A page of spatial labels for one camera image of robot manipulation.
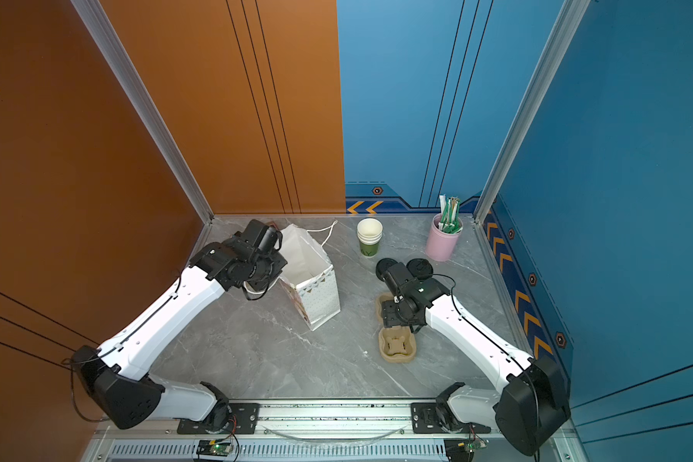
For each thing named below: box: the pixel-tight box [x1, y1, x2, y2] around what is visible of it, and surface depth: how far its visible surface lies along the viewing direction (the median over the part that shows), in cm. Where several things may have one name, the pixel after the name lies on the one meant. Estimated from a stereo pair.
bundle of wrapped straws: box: [437, 193, 463, 234], surface depth 97 cm
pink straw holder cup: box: [425, 212, 463, 262], surface depth 104 cm
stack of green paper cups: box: [356, 217, 384, 257], surface depth 102 cm
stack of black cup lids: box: [375, 256, 398, 283], surface depth 103 cm
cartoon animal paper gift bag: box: [277, 223, 341, 332], surface depth 79 cm
